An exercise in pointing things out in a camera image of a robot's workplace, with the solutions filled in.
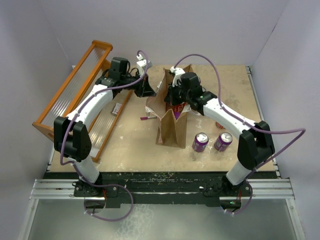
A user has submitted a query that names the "aluminium front rail frame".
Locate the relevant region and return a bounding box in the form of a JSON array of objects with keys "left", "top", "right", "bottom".
[{"left": 19, "top": 177, "right": 306, "bottom": 240}]

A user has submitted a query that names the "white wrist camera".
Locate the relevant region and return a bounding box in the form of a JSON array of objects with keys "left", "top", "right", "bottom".
[
  {"left": 169, "top": 66, "right": 186, "bottom": 87},
  {"left": 136, "top": 54, "right": 153, "bottom": 76}
]

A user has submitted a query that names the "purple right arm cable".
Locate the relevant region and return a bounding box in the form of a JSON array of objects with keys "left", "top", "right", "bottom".
[{"left": 173, "top": 53, "right": 307, "bottom": 216}]

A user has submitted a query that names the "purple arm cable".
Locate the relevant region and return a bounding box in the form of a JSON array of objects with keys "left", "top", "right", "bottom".
[
  {"left": 173, "top": 53, "right": 307, "bottom": 216},
  {"left": 59, "top": 50, "right": 150, "bottom": 222}
]

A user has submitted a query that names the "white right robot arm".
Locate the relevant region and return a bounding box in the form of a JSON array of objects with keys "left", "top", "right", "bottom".
[{"left": 164, "top": 68, "right": 275, "bottom": 196}]

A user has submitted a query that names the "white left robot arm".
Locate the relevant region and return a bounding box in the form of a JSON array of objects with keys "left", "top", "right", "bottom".
[{"left": 53, "top": 50, "right": 156, "bottom": 196}]

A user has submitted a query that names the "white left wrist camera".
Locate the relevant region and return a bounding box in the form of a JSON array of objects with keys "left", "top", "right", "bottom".
[{"left": 136, "top": 54, "right": 153, "bottom": 76}]

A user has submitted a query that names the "brown canvas tote bag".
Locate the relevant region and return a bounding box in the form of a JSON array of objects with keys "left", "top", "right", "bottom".
[{"left": 145, "top": 68, "right": 191, "bottom": 149}]

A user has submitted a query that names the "red cola can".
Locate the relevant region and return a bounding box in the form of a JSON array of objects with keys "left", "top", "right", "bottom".
[
  {"left": 171, "top": 104, "right": 189, "bottom": 114},
  {"left": 215, "top": 122, "right": 225, "bottom": 130}
]

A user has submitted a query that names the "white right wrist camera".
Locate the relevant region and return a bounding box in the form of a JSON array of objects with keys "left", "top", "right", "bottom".
[{"left": 169, "top": 66, "right": 186, "bottom": 87}]

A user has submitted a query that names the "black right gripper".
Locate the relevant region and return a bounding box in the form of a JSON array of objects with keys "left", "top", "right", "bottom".
[{"left": 165, "top": 80, "right": 192, "bottom": 106}]

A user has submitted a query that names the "purple soda can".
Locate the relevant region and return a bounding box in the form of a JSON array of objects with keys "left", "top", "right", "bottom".
[
  {"left": 192, "top": 132, "right": 209, "bottom": 153},
  {"left": 173, "top": 111, "right": 182, "bottom": 120},
  {"left": 214, "top": 132, "right": 233, "bottom": 152}
]

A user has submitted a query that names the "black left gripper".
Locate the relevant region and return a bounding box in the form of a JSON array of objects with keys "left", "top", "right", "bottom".
[{"left": 120, "top": 71, "right": 156, "bottom": 98}]

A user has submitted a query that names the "small brown packet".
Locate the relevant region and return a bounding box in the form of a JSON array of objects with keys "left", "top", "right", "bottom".
[{"left": 111, "top": 102, "right": 122, "bottom": 116}]

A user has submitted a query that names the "orange wooden framed tray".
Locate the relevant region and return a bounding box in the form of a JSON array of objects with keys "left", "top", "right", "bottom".
[{"left": 32, "top": 40, "right": 133, "bottom": 163}]

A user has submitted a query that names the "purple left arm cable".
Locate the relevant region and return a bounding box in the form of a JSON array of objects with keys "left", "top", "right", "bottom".
[{"left": 59, "top": 50, "right": 150, "bottom": 222}]

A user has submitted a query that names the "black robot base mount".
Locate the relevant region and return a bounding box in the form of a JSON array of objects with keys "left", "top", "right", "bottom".
[{"left": 43, "top": 171, "right": 277, "bottom": 208}]

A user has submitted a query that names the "small purple marker pen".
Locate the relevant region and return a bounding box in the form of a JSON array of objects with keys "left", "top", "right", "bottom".
[{"left": 140, "top": 116, "right": 157, "bottom": 121}]

